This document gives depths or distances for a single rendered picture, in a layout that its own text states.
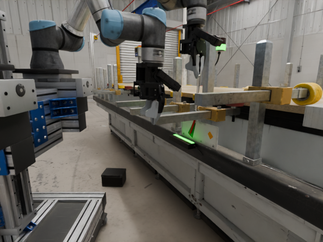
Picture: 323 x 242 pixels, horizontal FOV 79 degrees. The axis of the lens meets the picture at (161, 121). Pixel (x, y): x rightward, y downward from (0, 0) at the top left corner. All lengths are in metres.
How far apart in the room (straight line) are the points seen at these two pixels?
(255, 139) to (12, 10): 8.68
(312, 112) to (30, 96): 0.66
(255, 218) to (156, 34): 0.99
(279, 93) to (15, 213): 1.11
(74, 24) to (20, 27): 7.67
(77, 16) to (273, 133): 1.07
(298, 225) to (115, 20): 0.80
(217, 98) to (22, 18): 8.57
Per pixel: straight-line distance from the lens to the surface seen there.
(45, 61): 1.11
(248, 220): 1.24
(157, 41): 0.63
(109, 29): 0.60
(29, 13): 8.90
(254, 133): 0.73
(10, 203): 1.10
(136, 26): 0.61
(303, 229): 0.78
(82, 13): 1.17
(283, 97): 0.66
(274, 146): 0.96
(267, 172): 0.73
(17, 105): 0.65
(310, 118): 0.34
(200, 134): 0.92
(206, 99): 0.49
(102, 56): 8.94
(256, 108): 0.71
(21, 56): 8.69
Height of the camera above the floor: 1.00
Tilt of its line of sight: 13 degrees down
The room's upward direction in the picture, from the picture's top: straight up
